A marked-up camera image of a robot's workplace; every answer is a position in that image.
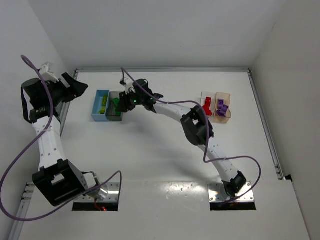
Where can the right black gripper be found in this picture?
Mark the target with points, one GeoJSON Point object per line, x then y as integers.
{"type": "Point", "coordinates": [122, 105]}

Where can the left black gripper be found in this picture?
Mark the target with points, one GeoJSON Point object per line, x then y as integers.
{"type": "Point", "coordinates": [67, 85]}

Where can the green lego plate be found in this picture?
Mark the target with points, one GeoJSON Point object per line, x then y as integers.
{"type": "Point", "coordinates": [116, 101]}

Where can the lime green lego brick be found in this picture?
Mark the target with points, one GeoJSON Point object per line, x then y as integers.
{"type": "Point", "coordinates": [104, 101]}

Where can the lime lego plate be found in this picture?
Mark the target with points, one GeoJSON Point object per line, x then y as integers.
{"type": "Point", "coordinates": [102, 111]}

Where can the red rounded lego brick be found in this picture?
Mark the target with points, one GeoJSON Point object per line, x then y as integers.
{"type": "Point", "coordinates": [207, 110]}

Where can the small purple lego piece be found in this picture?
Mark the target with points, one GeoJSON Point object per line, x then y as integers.
{"type": "Point", "coordinates": [221, 114]}

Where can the purple lego brick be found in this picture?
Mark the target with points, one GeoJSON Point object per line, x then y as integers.
{"type": "Point", "coordinates": [220, 103]}

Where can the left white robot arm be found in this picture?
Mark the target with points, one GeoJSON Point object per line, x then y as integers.
{"type": "Point", "coordinates": [57, 178]}

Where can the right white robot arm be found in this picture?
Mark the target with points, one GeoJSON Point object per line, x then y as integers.
{"type": "Point", "coordinates": [195, 124]}

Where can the dark grey container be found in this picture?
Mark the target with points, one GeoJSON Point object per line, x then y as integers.
{"type": "Point", "coordinates": [111, 114]}

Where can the light blue container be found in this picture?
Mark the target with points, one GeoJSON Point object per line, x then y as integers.
{"type": "Point", "coordinates": [97, 106]}

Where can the clear plastic container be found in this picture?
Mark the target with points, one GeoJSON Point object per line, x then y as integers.
{"type": "Point", "coordinates": [205, 94]}

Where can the purple lego in container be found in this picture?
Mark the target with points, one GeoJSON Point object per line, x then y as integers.
{"type": "Point", "coordinates": [224, 108]}

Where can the wooden container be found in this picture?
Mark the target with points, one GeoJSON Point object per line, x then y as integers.
{"type": "Point", "coordinates": [227, 100]}

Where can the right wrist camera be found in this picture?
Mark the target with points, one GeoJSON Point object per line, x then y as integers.
{"type": "Point", "coordinates": [128, 85]}

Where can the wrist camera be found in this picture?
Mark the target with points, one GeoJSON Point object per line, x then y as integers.
{"type": "Point", "coordinates": [128, 85]}
{"type": "Point", "coordinates": [46, 71]}

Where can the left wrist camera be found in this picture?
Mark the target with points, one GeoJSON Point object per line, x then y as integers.
{"type": "Point", "coordinates": [46, 71]}

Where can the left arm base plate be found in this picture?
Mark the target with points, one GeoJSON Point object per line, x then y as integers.
{"type": "Point", "coordinates": [108, 194]}

